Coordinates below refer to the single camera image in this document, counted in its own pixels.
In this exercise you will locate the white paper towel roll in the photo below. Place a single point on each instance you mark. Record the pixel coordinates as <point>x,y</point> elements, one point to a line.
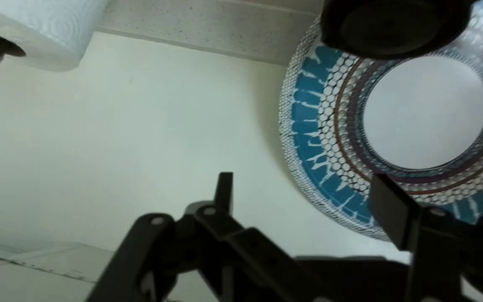
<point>46,27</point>

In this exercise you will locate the blue patterned white plate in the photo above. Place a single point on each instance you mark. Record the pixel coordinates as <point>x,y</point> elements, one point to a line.
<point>420,111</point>

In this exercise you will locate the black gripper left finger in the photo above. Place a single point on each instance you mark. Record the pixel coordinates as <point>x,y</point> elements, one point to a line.
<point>208,257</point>

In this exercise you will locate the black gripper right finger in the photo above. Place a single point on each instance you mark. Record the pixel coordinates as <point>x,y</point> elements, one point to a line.
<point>453,257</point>

